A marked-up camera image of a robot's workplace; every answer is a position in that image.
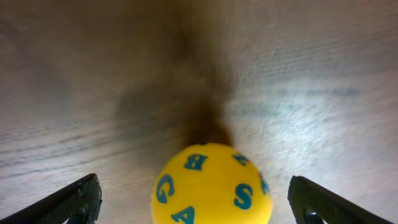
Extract yellow letter ball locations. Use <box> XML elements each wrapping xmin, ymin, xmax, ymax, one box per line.
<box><xmin>150</xmin><ymin>143</ymin><xmax>273</xmax><ymax>224</ymax></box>

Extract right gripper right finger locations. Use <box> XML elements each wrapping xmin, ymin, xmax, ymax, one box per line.
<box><xmin>288</xmin><ymin>176</ymin><xmax>392</xmax><ymax>224</ymax></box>

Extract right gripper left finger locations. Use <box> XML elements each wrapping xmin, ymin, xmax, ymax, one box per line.
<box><xmin>1</xmin><ymin>174</ymin><xmax>102</xmax><ymax>224</ymax></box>

